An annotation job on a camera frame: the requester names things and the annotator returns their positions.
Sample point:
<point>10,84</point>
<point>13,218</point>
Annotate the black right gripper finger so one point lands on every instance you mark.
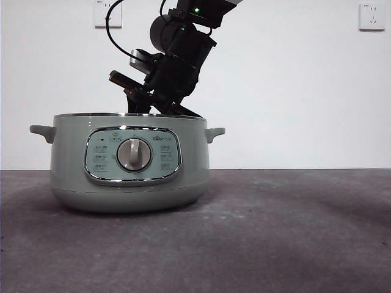
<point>168,110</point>
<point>139,105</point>

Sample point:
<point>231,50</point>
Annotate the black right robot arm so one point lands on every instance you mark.
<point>189,39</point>

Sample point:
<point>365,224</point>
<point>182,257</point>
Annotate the pale green electric pot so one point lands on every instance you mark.
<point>70,158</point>

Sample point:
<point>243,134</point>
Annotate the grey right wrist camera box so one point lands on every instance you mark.
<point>137,59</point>

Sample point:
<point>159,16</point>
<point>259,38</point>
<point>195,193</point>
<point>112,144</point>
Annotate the white wall socket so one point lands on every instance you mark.
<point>100,18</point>
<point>371,16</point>

